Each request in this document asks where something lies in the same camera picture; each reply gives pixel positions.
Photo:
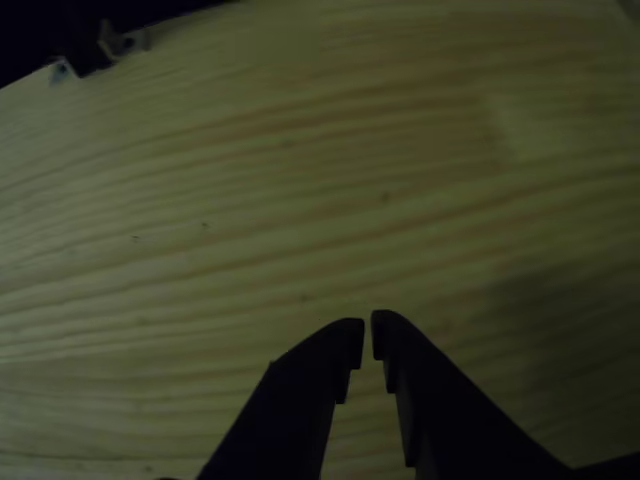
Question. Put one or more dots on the silver metal bracket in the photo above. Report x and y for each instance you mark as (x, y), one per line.
(115, 42)

